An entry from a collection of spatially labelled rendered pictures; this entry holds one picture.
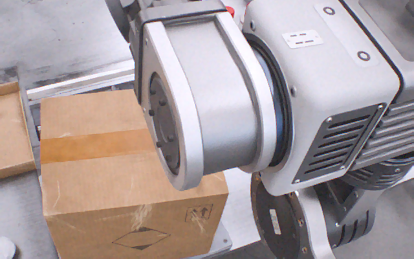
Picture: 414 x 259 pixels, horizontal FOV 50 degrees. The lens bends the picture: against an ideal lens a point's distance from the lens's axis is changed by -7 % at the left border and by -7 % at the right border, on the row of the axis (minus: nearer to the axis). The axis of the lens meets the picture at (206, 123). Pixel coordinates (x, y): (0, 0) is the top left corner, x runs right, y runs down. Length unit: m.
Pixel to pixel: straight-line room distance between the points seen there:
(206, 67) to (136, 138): 0.44
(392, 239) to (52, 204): 1.72
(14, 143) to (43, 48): 0.34
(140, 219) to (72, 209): 0.12
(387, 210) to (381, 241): 0.17
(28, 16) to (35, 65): 0.22
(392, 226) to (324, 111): 1.90
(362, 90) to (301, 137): 0.06
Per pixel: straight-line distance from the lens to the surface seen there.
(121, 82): 1.10
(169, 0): 0.47
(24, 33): 1.46
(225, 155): 0.39
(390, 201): 2.31
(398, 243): 2.22
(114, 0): 0.54
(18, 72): 1.35
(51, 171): 0.78
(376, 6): 0.48
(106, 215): 0.76
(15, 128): 1.22
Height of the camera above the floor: 1.78
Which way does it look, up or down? 52 degrees down
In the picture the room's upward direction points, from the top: 11 degrees clockwise
